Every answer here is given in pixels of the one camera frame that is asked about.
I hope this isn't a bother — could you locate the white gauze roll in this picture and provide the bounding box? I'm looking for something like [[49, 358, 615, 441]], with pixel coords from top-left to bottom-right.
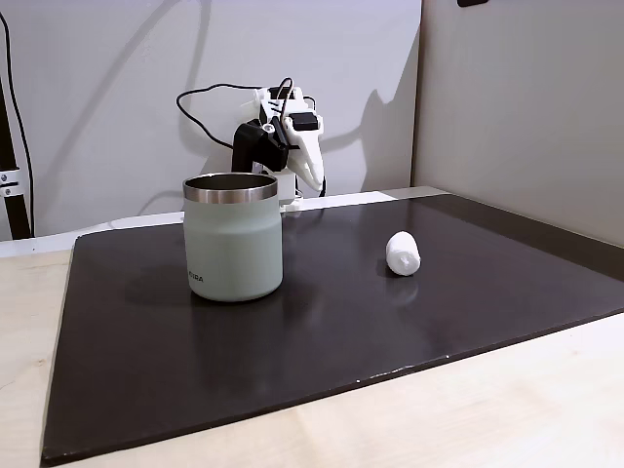
[[385, 230, 422, 278]]

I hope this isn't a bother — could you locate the mint green steel-rimmed cup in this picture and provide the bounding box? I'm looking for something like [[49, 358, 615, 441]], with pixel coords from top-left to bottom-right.
[[182, 172, 285, 302]]

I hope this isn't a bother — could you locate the black table mat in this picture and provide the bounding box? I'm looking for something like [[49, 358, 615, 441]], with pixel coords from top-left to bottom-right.
[[40, 192, 624, 465]]

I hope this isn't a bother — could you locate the black stand pole white clamp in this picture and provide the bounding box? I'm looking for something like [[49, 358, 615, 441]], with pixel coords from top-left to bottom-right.
[[0, 76, 33, 241]]

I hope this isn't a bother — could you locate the black oval camera box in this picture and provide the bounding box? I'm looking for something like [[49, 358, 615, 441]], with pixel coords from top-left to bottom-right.
[[231, 121, 290, 173]]

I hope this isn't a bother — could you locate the black camera cable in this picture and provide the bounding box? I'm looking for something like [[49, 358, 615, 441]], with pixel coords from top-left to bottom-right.
[[175, 76, 295, 150]]

